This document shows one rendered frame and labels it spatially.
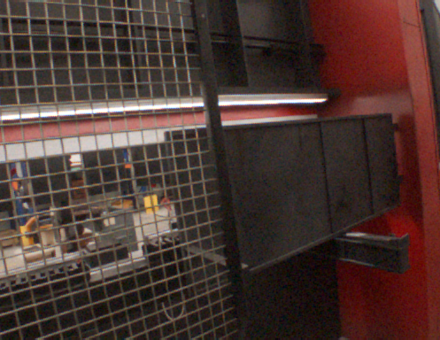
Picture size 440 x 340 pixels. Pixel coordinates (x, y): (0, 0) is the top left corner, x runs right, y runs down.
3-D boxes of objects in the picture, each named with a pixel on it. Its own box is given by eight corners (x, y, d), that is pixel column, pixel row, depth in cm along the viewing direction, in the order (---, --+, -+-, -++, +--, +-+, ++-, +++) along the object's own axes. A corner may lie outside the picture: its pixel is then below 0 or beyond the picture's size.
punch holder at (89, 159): (122, 188, 128) (116, 148, 128) (128, 189, 121) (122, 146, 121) (85, 195, 120) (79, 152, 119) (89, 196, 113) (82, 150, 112)
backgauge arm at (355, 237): (290, 243, 166) (288, 217, 165) (411, 266, 113) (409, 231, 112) (280, 247, 161) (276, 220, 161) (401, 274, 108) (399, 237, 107)
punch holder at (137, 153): (166, 180, 140) (161, 142, 139) (174, 180, 132) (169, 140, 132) (134, 186, 131) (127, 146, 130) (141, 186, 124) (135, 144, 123)
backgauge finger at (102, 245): (109, 243, 118) (106, 230, 117) (129, 258, 96) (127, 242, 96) (77, 251, 111) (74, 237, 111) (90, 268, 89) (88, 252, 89)
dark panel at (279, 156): (397, 204, 145) (388, 112, 143) (401, 204, 144) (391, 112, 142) (188, 297, 83) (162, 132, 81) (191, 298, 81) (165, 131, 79)
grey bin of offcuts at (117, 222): (119, 254, 442) (111, 204, 438) (142, 260, 402) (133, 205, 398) (65, 273, 384) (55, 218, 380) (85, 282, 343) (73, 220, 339)
